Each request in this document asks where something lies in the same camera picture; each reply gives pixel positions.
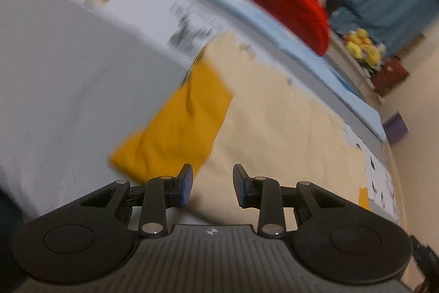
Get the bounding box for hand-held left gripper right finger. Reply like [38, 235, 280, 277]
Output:
[232, 163, 344, 239]

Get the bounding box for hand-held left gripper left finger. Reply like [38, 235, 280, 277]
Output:
[81, 163, 194, 239]

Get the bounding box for beige and mustard yellow shirt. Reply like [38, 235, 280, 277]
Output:
[109, 32, 374, 232]

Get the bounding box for purple box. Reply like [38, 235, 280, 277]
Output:
[383, 111, 410, 143]

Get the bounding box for light blue blanket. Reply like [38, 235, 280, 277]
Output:
[115, 0, 387, 141]

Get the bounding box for yellow plush toys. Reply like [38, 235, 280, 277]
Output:
[343, 27, 383, 70]

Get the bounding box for dark red box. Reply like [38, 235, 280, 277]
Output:
[372, 57, 411, 97]

